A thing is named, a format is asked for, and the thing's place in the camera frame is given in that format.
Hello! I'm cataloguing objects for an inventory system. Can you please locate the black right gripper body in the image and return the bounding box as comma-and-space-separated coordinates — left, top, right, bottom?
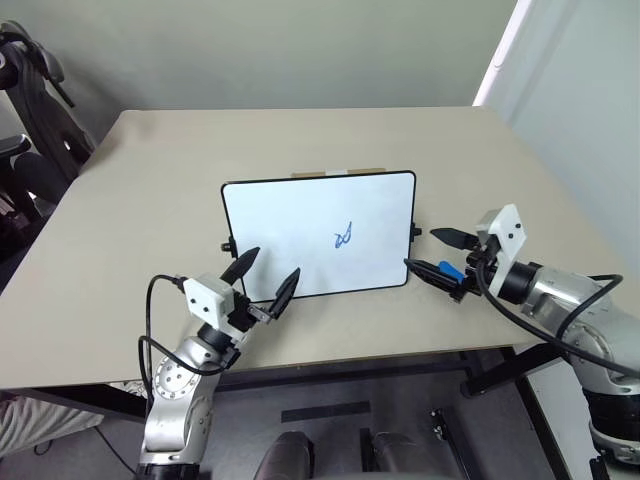
449, 234, 502, 304

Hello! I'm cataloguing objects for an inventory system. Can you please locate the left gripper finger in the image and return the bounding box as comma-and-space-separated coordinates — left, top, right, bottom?
264, 267, 302, 322
219, 246, 262, 288

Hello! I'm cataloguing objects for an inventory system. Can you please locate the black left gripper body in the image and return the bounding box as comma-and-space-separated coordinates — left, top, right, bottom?
224, 287, 274, 335

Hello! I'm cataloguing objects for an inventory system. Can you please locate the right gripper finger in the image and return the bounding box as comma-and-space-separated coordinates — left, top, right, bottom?
403, 258, 465, 297
429, 227, 478, 250

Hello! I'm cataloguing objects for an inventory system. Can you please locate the blue plastic block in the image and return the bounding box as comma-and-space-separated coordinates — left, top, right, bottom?
436, 260, 467, 284

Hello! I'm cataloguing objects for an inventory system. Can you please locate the black-framed whiteboard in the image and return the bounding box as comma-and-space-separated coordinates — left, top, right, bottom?
220, 170, 418, 300

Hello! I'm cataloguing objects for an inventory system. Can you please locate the tan whiteboard stand strip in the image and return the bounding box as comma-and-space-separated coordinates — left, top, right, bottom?
290, 168, 387, 178

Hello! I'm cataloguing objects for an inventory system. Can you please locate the black floor tape strip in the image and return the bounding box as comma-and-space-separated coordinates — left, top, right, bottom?
280, 400, 373, 424

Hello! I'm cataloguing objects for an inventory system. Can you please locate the dark rounded shape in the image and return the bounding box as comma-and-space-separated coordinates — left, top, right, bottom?
256, 430, 316, 480

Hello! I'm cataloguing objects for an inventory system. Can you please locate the black metal floor bar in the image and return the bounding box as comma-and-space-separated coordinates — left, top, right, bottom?
429, 408, 477, 480

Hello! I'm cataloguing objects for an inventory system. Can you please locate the white panel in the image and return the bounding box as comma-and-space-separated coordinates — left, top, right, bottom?
516, 358, 604, 480

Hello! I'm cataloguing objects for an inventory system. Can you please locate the black office chair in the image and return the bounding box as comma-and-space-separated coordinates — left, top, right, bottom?
0, 19, 97, 264

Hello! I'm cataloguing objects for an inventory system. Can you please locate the grey fabric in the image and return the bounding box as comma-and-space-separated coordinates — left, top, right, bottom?
0, 391, 105, 457

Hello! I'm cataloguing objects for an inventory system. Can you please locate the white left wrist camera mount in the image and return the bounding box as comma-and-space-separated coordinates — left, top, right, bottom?
182, 272, 237, 332

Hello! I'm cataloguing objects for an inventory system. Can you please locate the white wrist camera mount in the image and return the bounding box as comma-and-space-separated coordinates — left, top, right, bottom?
182, 272, 237, 332
474, 203, 529, 297

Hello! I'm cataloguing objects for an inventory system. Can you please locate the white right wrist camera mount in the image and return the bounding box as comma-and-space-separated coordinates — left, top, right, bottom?
474, 203, 529, 297

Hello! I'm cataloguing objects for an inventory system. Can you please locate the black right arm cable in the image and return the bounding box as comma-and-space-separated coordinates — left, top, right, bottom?
474, 258, 640, 377

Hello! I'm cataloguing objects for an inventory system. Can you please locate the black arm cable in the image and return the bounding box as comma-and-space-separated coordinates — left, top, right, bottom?
137, 273, 242, 404
474, 258, 640, 377

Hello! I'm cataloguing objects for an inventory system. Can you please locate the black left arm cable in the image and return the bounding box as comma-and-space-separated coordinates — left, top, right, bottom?
137, 273, 242, 404

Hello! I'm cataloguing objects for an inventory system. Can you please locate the white window frame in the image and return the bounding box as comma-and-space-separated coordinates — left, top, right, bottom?
471, 0, 537, 109

